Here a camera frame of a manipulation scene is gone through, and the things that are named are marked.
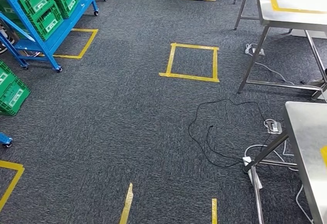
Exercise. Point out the steel workbench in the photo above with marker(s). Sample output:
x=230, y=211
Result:
x=307, y=131

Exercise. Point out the yellow floor tape strip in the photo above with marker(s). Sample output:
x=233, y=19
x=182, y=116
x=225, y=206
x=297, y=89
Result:
x=214, y=212
x=126, y=204

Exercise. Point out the white power strip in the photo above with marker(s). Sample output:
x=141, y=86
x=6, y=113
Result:
x=246, y=161
x=258, y=51

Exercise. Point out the grey floor socket box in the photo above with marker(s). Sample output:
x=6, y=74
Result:
x=274, y=127

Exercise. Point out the steel table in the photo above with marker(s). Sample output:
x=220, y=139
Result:
x=291, y=15

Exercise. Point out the white desk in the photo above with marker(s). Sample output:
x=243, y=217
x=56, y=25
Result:
x=311, y=34

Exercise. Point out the person's foot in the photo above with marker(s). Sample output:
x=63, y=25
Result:
x=6, y=41

